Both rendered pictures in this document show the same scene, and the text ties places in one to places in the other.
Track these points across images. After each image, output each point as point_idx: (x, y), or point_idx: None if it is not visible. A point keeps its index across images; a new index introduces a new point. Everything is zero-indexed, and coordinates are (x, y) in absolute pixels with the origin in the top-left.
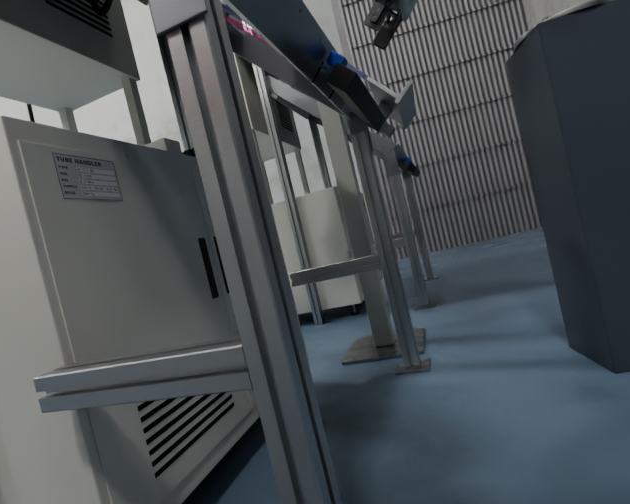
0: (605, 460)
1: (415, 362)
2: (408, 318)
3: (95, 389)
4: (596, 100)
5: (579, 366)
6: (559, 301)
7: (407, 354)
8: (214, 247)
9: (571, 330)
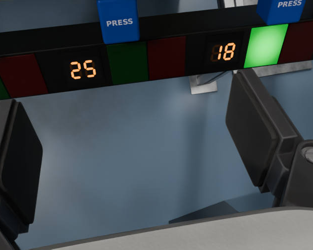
0: (69, 199)
1: (197, 81)
2: (208, 77)
3: None
4: None
5: (184, 202)
6: (236, 211)
7: (198, 75)
8: None
9: (219, 208)
